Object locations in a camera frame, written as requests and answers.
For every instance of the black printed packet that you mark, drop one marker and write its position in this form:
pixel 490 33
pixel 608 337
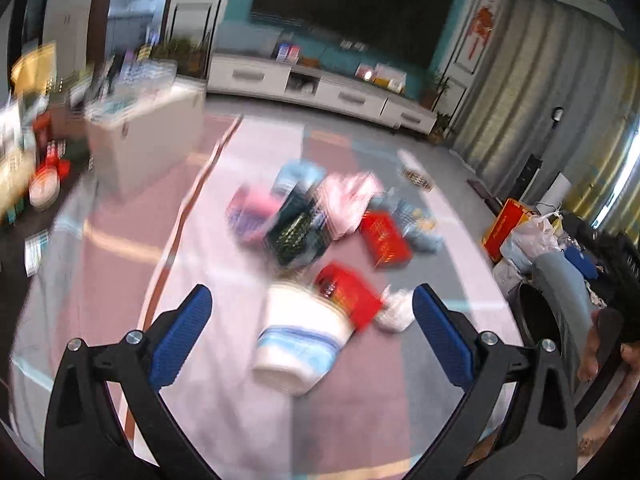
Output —
pixel 295 230

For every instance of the white storage box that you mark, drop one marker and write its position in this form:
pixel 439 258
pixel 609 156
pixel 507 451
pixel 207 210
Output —
pixel 145 130

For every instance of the red foil packet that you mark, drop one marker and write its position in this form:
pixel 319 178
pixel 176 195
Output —
pixel 350 295

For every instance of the brown round drain cover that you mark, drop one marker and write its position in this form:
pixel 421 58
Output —
pixel 417 178

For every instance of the red wall decoration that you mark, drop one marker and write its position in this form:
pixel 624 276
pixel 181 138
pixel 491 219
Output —
pixel 482 25

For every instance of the white plastic carrier bag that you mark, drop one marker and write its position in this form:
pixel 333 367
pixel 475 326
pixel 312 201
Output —
pixel 530 245

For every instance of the small potted plant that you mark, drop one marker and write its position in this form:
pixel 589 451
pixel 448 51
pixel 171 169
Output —
pixel 440 95

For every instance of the pink plastic bag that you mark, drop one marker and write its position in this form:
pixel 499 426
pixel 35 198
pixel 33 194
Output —
pixel 345 200

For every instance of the white TV cabinet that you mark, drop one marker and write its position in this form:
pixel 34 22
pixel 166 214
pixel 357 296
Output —
pixel 320 87

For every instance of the orange shopping bag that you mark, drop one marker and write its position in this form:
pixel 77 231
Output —
pixel 505 225

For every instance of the black television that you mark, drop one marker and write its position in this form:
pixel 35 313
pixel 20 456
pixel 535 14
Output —
pixel 350 5

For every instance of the red packet further back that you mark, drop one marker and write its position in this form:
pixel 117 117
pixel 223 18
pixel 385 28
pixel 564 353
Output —
pixel 385 240

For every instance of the light blue packet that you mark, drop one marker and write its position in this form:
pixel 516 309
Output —
pixel 300 175

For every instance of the pink and grey play mat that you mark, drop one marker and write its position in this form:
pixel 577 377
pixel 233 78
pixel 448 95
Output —
pixel 225 310

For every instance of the yellow cushion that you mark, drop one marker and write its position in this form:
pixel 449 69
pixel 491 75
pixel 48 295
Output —
pixel 35 65

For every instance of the stack of red white bowls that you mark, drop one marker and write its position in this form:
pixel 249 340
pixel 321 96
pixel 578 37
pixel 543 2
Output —
pixel 45 182

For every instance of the small white cloth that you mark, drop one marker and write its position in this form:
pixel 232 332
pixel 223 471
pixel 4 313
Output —
pixel 397 310

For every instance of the orange and white boxes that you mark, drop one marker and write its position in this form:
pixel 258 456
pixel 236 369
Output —
pixel 382 77

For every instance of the person's right hand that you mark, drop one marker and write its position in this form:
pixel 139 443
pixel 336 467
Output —
pixel 595 355

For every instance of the large potted plant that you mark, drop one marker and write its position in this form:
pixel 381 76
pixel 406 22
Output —
pixel 185 55

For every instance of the grey curtain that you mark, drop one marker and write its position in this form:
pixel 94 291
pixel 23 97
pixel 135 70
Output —
pixel 550 60

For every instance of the blue patterned bag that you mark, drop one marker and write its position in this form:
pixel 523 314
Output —
pixel 420 225

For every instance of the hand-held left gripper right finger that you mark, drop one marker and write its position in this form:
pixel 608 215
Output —
pixel 442 340

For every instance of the black tower speaker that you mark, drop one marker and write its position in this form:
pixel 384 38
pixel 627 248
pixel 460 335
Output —
pixel 530 175

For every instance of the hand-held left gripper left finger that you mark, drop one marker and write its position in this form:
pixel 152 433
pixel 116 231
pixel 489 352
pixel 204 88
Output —
pixel 180 340

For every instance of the dark cloth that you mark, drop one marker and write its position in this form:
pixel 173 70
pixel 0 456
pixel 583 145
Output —
pixel 617 260

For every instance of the pink and purple packet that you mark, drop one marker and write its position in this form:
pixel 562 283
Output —
pixel 250 212

